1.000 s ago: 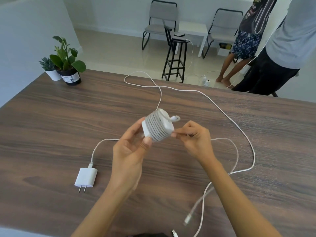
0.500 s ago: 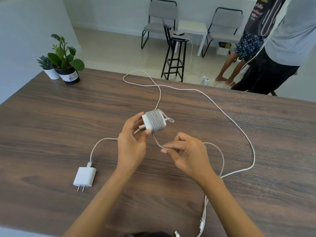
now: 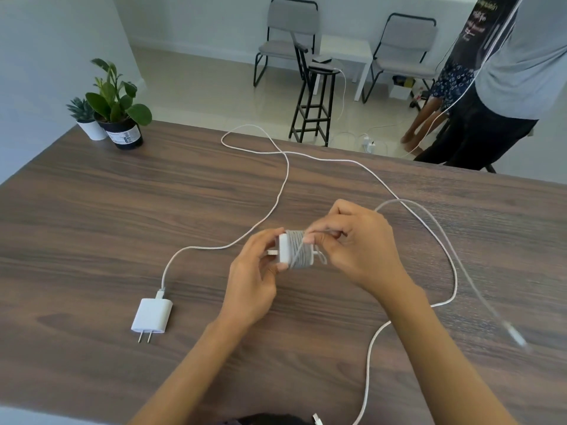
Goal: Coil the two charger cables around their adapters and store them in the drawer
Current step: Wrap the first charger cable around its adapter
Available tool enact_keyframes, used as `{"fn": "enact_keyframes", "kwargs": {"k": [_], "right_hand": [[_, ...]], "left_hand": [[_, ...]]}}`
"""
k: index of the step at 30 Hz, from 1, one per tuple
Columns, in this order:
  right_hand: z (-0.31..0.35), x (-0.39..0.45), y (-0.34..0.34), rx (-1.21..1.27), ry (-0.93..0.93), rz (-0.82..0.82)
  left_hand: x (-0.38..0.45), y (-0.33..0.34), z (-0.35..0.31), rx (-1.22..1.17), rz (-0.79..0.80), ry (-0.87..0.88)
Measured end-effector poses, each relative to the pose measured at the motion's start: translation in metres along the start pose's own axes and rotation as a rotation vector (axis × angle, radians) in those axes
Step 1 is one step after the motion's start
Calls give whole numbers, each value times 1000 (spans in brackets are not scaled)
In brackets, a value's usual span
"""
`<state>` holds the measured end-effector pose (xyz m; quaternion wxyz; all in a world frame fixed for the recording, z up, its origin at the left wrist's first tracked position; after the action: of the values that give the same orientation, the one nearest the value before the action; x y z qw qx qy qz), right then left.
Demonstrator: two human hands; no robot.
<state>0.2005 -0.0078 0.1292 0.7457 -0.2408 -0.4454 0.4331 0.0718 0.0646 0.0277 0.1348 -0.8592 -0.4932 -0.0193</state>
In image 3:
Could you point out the person's left hand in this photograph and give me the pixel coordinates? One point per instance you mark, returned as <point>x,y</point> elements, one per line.
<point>248,287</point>

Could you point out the person's right hand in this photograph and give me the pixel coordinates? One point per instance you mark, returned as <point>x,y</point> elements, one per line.
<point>367,252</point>

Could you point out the person's left forearm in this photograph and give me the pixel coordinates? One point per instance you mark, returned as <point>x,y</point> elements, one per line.
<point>186,380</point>

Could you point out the person's right forearm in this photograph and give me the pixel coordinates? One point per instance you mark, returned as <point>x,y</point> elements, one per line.
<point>443,362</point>

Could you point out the white power strip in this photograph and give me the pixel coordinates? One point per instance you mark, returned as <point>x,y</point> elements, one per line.
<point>367,146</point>

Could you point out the small white box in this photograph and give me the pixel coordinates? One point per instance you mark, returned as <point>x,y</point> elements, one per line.
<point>401,90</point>

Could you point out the black bar stool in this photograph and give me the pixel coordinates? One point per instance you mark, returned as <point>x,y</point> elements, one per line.
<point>325,70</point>

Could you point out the green plant in black pot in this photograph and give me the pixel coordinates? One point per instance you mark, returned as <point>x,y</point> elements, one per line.
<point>126,136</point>

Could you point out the dark flat device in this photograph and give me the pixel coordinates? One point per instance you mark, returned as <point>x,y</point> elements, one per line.
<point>322,59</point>

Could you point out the white side table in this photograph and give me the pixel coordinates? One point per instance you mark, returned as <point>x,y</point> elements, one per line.
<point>347,47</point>

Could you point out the succulent in white pot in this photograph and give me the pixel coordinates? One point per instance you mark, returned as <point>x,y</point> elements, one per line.
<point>94,130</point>

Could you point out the grey folding chair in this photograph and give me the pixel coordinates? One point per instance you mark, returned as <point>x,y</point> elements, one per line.
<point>292,15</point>
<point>405,35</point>

